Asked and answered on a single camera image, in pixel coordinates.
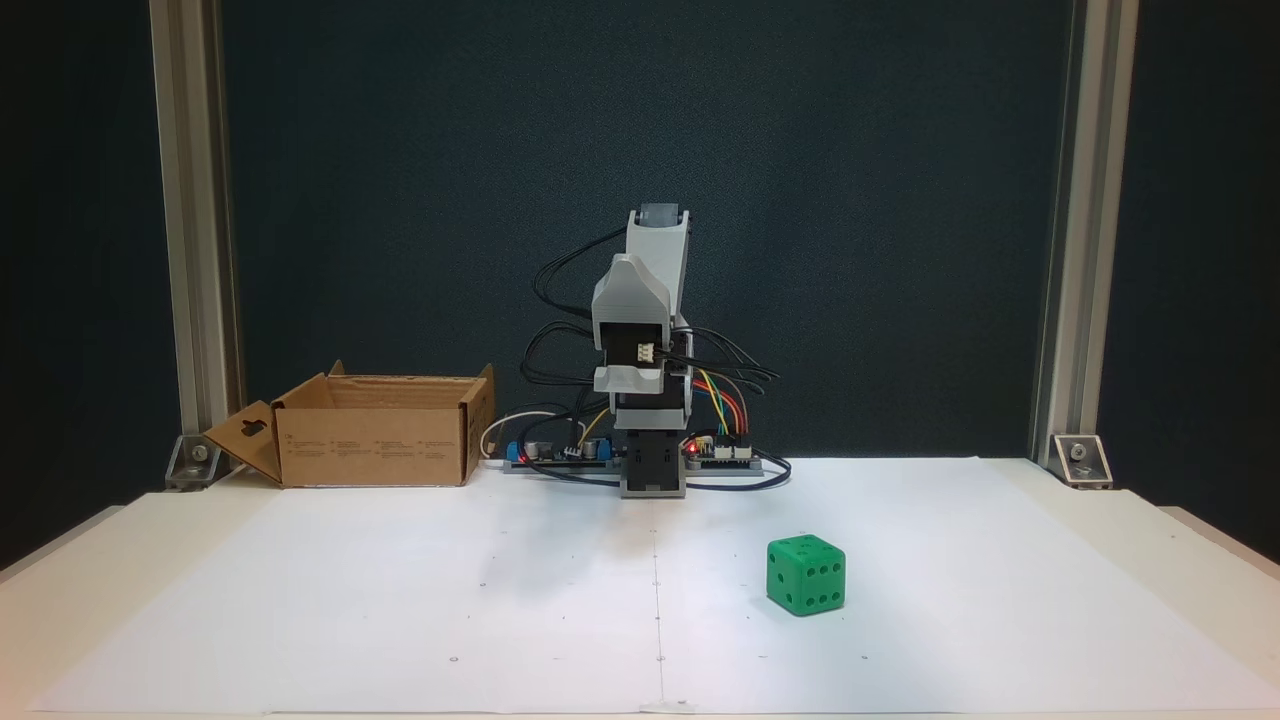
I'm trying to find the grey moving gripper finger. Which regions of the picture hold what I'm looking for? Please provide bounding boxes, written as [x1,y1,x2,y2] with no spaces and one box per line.
[591,253,674,336]

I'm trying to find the metal corner bracket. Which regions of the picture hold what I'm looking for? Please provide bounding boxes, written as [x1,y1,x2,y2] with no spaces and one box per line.
[1052,434,1114,489]
[163,433,223,491]

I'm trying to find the open cardboard box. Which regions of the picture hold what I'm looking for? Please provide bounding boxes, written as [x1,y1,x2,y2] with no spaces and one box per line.
[204,360,497,489]

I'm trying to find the circuit board with white connectors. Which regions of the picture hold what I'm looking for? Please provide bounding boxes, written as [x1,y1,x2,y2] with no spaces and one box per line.
[684,434,765,475]

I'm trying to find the green dice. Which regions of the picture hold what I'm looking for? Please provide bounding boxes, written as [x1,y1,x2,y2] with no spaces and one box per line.
[766,533,847,618]

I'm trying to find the coloured jumper wires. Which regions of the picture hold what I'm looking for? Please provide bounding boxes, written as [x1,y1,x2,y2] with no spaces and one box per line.
[693,368,749,441]

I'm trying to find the aluminium frame post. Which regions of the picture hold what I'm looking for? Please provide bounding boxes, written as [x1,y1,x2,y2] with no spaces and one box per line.
[1030,0,1141,463]
[148,0,247,463]

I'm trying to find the circuit board with blue parts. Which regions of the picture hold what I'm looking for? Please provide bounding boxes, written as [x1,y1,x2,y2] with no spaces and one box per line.
[502,432,623,473]

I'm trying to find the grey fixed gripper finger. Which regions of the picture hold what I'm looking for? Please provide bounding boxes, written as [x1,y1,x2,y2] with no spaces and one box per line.
[593,364,669,394]

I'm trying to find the white cable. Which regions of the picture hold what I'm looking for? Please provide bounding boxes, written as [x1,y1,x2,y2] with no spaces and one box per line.
[480,409,563,461]

